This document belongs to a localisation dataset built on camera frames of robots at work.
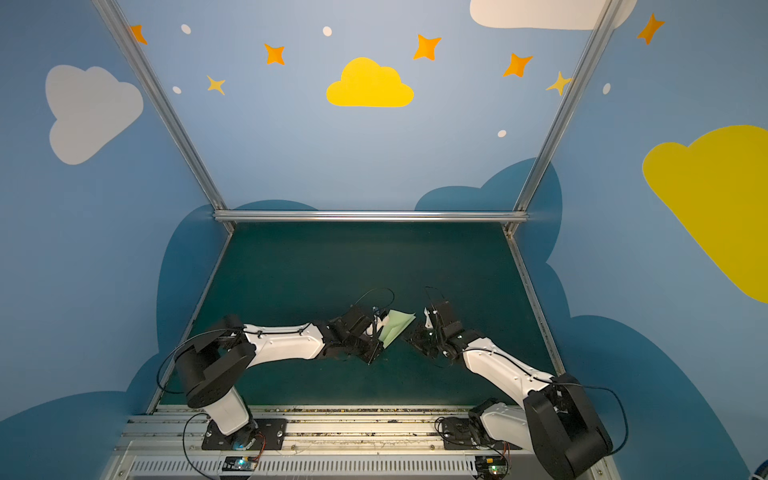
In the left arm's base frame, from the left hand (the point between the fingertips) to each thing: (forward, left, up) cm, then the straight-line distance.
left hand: (385, 351), depth 86 cm
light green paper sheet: (+7, -3, +2) cm, 8 cm away
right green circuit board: (-27, -27, -4) cm, 38 cm away
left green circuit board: (-27, +35, -4) cm, 45 cm away
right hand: (+4, -5, +4) cm, 7 cm away
